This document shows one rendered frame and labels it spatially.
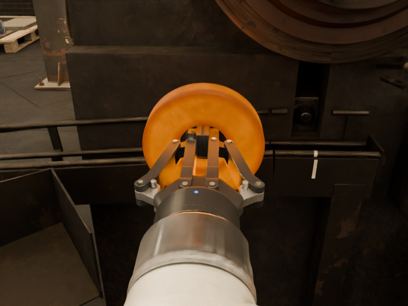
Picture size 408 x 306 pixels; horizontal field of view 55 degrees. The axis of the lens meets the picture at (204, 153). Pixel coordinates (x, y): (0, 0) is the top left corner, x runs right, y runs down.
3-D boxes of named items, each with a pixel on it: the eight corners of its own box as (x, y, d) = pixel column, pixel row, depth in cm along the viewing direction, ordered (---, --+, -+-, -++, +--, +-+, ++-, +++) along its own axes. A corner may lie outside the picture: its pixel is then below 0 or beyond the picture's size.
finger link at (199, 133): (202, 157, 47) (196, 156, 47) (204, 130, 53) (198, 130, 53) (202, 135, 46) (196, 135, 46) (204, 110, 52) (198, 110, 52)
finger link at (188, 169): (194, 220, 38) (179, 220, 38) (197, 159, 48) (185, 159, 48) (193, 187, 36) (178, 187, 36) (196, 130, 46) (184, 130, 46)
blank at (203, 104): (136, 85, 49) (131, 95, 46) (262, 76, 47) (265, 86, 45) (154, 187, 56) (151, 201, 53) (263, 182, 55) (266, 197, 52)
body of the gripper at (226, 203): (147, 279, 34) (160, 211, 42) (245, 281, 34) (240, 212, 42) (139, 211, 30) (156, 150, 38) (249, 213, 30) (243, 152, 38)
